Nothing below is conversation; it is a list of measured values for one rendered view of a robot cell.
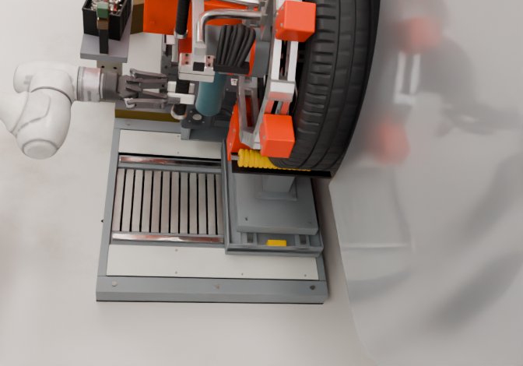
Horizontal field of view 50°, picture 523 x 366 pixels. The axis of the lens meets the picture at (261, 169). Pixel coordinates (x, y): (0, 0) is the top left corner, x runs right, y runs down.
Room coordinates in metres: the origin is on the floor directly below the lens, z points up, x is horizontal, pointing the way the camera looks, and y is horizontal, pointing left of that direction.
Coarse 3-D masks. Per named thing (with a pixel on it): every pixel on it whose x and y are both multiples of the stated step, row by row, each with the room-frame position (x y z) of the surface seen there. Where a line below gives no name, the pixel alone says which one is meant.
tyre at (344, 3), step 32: (320, 0) 1.18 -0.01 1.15; (352, 0) 1.22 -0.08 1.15; (320, 32) 1.12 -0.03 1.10; (352, 32) 1.15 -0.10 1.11; (320, 64) 1.07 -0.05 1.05; (352, 64) 1.10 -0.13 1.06; (320, 96) 1.04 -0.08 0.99; (352, 96) 1.06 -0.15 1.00; (320, 128) 1.02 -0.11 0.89; (352, 128) 1.05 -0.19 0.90; (288, 160) 1.02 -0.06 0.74; (320, 160) 1.04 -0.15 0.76
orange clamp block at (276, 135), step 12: (264, 120) 1.00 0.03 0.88; (276, 120) 1.01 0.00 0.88; (288, 120) 1.02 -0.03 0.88; (264, 132) 0.97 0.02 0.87; (276, 132) 0.97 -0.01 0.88; (288, 132) 0.98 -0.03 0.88; (264, 144) 0.94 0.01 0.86; (276, 144) 0.95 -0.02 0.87; (288, 144) 0.96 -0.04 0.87; (264, 156) 0.94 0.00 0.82; (276, 156) 0.95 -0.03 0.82; (288, 156) 0.96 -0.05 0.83
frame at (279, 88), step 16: (272, 32) 1.14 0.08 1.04; (272, 48) 1.10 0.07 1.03; (288, 48) 1.13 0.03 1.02; (272, 64) 1.07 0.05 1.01; (288, 64) 1.09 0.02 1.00; (240, 80) 1.38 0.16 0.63; (256, 80) 1.40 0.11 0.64; (272, 80) 1.04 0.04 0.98; (288, 80) 1.06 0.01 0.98; (240, 96) 1.33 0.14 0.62; (256, 96) 1.35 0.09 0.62; (272, 96) 1.03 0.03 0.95; (288, 96) 1.04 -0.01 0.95; (240, 112) 1.26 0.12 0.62; (256, 112) 1.28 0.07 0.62; (240, 128) 1.19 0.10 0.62; (256, 128) 1.04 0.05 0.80; (256, 144) 1.03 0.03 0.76
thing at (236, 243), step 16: (224, 144) 1.50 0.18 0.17; (224, 160) 1.42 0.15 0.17; (224, 176) 1.35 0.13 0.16; (224, 192) 1.29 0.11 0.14; (224, 208) 1.23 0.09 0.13; (224, 224) 1.17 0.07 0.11; (224, 240) 1.11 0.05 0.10; (240, 240) 1.10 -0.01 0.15; (256, 240) 1.11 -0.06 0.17; (272, 240) 1.12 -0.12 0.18; (288, 240) 1.17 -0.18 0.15; (304, 240) 1.17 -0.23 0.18; (320, 240) 1.20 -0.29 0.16; (304, 256) 1.15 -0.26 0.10
